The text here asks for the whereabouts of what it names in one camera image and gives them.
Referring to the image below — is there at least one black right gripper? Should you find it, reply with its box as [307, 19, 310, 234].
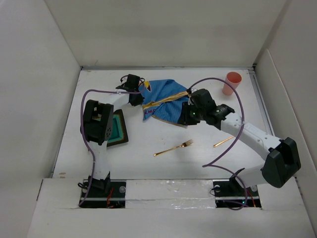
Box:
[177, 102, 206, 125]

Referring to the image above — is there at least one blue Pikachu cloth placemat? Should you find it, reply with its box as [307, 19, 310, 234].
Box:
[139, 79, 189, 126]

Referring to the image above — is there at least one gold fork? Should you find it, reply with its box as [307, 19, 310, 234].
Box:
[153, 139, 193, 157]

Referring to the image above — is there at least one pink plastic cup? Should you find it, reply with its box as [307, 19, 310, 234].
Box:
[222, 71, 242, 96]

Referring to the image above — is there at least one green square plate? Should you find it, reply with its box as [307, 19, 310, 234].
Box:
[107, 109, 129, 147]

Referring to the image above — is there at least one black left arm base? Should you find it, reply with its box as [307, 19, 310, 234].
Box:
[77, 173, 127, 209]

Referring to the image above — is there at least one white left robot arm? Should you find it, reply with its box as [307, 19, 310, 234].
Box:
[78, 74, 146, 197]

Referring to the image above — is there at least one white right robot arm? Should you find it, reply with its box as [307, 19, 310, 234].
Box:
[178, 89, 301, 195]

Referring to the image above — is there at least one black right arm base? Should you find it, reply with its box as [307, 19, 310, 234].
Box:
[209, 165, 262, 211]

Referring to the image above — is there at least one gold spoon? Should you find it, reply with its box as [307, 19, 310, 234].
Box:
[213, 136, 234, 148]

